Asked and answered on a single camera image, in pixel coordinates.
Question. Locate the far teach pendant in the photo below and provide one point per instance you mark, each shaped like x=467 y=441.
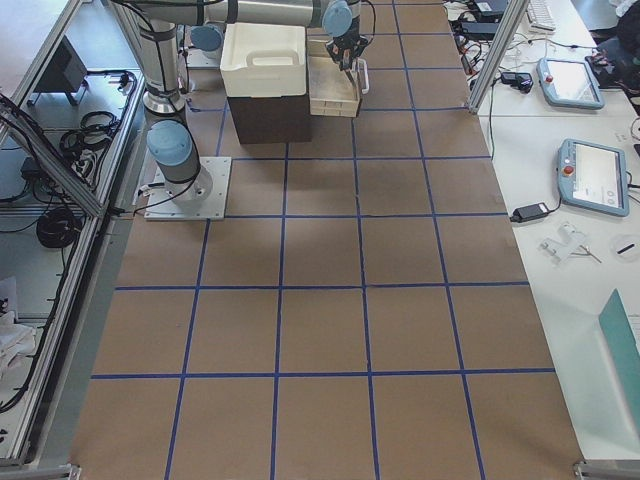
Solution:
x=569 y=83

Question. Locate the white drawer handle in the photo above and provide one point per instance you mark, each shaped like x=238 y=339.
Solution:
x=363 y=76

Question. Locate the black box under frame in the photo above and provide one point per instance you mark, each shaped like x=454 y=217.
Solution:
x=65 y=73

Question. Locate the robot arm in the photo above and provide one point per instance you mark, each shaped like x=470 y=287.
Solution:
x=175 y=37

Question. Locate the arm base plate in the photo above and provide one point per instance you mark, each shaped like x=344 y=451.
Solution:
x=205 y=199

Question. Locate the teal folder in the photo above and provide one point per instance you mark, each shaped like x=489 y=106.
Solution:
x=619 y=337

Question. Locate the white plastic tray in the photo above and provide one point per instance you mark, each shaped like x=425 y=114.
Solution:
x=264 y=61

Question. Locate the white keyboard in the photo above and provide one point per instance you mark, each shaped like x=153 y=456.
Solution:
x=539 y=16

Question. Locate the black power brick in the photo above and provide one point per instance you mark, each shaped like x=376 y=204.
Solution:
x=531 y=212

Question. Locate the near teach pendant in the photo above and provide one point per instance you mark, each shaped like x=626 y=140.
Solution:
x=593 y=177

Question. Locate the aluminium frame post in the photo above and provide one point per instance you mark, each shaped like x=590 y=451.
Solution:
x=504 y=35

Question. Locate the orange grey scissors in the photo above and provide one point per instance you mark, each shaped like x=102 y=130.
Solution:
x=353 y=76

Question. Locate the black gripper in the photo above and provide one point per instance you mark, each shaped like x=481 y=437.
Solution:
x=345 y=48

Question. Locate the teach pendant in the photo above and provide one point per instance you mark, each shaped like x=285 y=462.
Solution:
x=593 y=177
x=569 y=83

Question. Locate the wooden drawer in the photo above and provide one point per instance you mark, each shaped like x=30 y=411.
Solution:
x=330 y=92

